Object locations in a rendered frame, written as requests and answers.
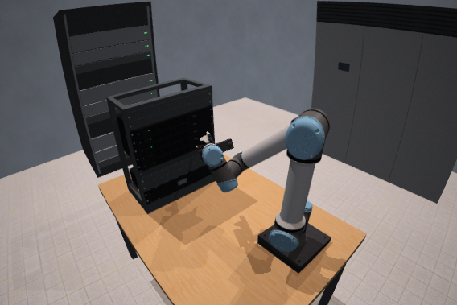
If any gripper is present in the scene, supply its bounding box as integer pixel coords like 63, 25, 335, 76
197, 132, 215, 162

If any black server rack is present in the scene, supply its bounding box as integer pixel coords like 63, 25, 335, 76
107, 78, 215, 214

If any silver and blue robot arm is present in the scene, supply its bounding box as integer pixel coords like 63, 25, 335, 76
203, 109, 330, 252

